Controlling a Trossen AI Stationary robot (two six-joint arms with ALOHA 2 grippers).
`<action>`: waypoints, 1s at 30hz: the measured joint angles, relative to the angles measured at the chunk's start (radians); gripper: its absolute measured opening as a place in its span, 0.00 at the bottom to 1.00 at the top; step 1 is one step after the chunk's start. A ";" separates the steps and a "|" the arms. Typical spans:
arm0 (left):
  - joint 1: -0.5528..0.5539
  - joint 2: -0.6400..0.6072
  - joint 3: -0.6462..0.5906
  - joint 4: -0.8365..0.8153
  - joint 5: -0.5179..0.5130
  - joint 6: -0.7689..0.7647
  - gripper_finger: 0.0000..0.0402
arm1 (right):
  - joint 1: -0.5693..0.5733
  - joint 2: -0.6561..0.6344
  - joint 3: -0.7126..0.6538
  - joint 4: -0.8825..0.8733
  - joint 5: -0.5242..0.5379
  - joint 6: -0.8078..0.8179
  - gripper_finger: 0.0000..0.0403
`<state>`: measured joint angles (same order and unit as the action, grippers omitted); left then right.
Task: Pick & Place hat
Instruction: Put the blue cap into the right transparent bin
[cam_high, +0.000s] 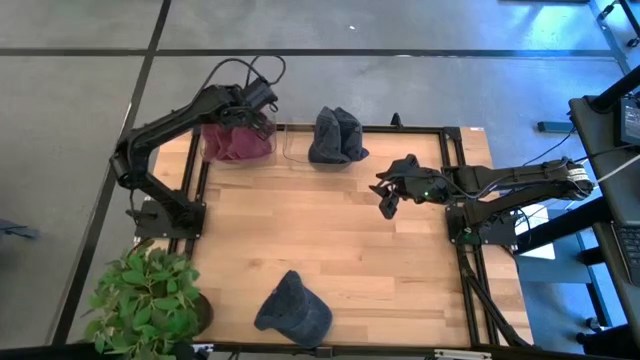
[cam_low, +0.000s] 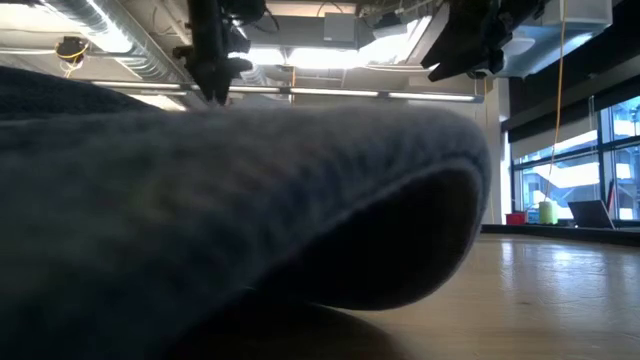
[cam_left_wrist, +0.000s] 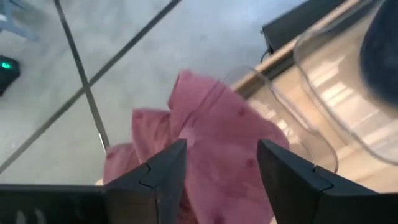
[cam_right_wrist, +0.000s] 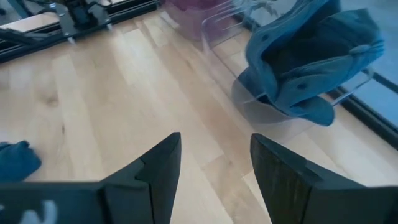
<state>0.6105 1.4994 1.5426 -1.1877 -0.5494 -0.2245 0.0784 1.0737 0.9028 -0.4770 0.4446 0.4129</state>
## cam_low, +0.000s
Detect dark blue corduroy cap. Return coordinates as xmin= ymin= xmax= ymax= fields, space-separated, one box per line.
xmin=0 ymin=66 xmax=492 ymax=360

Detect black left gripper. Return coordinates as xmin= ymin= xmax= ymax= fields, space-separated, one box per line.
xmin=172 ymin=0 xmax=254 ymax=106

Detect long ceiling light bar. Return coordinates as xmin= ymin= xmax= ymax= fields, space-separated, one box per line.
xmin=89 ymin=78 xmax=485 ymax=104

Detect black aluminium table frame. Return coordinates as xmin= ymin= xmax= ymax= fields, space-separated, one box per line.
xmin=480 ymin=223 xmax=640 ymax=248

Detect open dark laptop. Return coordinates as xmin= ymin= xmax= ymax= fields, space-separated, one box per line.
xmin=568 ymin=199 xmax=617 ymax=230

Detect black ceiling-mounted camera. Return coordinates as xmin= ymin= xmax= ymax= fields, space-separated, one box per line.
xmin=54 ymin=35 xmax=90 ymax=64

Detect green cylinder container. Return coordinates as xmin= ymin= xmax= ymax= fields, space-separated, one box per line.
xmin=538 ymin=200 xmax=559 ymax=226

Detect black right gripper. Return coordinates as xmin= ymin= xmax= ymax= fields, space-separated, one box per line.
xmin=420 ymin=0 xmax=549 ymax=83

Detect grey ceiling box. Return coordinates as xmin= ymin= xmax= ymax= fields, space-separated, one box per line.
xmin=323 ymin=12 xmax=357 ymax=44

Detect yellow hanging cable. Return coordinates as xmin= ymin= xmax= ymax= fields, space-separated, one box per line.
xmin=542 ymin=0 xmax=569 ymax=201

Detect silver ceiling duct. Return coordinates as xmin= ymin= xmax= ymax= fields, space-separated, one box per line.
xmin=44 ymin=0 xmax=191 ymax=81

